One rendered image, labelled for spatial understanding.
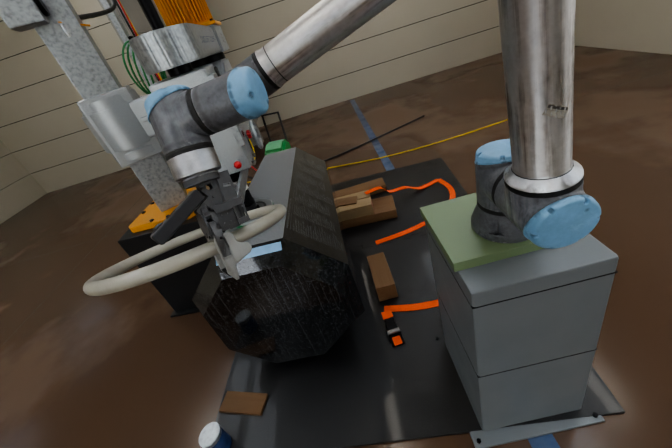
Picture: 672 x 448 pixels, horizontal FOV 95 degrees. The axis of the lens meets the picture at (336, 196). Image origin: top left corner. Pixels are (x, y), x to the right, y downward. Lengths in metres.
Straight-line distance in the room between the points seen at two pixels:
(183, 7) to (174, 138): 1.37
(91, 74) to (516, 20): 2.05
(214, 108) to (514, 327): 1.01
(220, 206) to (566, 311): 1.01
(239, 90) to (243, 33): 5.99
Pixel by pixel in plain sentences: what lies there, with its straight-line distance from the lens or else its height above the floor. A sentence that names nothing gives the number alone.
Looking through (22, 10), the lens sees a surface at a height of 1.98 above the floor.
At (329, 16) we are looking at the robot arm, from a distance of 0.70.
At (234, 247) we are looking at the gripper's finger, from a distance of 0.64.
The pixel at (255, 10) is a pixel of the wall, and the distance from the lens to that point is 6.53.
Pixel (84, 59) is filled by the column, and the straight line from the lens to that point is 2.25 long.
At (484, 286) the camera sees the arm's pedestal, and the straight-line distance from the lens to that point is 0.97.
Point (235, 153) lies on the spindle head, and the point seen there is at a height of 1.21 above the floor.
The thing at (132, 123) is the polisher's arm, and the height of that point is 1.37.
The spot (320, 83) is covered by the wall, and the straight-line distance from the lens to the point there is 6.56.
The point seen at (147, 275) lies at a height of 1.28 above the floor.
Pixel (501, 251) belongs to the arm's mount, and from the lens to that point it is 1.02.
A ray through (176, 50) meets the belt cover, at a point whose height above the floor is 1.62.
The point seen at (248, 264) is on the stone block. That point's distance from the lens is 1.44.
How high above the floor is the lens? 1.59
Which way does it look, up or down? 30 degrees down
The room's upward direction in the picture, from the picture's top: 18 degrees counter-clockwise
